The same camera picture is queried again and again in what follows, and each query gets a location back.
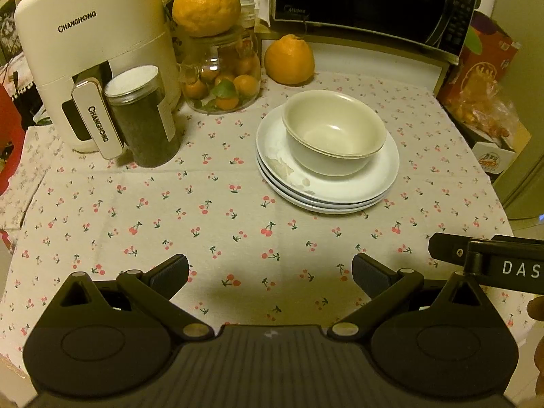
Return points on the red bag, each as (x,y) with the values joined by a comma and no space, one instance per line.
(8,127)

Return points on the white bowl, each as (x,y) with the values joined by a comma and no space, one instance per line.
(331,166)

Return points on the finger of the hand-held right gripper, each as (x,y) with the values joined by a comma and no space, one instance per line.
(446,246)

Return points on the cherry print tablecloth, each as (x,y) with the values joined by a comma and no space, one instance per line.
(212,221)

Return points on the dark jar with white lid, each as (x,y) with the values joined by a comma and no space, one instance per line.
(144,131)

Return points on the white air fryer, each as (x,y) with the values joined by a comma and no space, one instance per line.
(85,51)

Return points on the orange printed cardboard box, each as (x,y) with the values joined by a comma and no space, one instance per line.
(484,63)

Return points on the white plate with grey flowers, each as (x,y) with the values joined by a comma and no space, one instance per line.
(382,165)

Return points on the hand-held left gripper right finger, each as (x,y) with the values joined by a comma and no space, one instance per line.
(369,273)

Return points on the large leafy orange citrus fruit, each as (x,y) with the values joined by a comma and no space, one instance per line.
(206,4)

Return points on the glass jar of kumquats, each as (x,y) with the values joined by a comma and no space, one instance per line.
(221,72)

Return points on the clear plastic bag of oranges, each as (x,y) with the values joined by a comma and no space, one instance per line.
(488,114)

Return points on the framed picture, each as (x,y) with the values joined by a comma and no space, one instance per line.
(10,21)

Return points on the person's right hand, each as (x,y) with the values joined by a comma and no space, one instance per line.
(537,310)

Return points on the large blue patterned plate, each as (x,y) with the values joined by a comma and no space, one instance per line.
(335,211)

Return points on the white cardboard box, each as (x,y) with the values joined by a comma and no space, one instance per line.
(493,161)

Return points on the white refrigerator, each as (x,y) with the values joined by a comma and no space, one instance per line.
(527,187)

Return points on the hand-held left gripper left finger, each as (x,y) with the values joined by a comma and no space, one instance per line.
(170,273)

